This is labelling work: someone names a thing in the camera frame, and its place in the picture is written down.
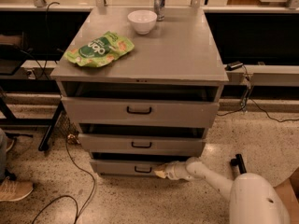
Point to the black table leg frame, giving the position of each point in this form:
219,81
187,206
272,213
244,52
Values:
10,120

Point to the silver drink can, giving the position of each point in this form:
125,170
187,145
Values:
159,9

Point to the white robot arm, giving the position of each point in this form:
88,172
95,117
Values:
252,199

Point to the white bowl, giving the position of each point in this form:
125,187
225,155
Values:
142,21

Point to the grey middle drawer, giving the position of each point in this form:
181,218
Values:
142,140

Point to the grey drawer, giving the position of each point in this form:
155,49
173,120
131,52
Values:
129,164
142,140
136,112

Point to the green chip bag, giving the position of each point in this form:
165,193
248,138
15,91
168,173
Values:
101,51

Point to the grey top drawer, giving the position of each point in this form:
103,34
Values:
136,112

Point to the black metal stand leg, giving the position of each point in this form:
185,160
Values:
238,161

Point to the grey bottom drawer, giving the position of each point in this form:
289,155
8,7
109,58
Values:
129,164

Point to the cardboard box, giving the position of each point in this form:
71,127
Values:
288,192

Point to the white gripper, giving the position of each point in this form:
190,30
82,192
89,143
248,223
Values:
170,170

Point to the black power adapter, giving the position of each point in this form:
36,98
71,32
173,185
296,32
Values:
233,66

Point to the tan sneaker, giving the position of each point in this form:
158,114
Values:
12,191

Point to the grey drawer cabinet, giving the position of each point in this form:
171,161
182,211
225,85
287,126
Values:
178,60

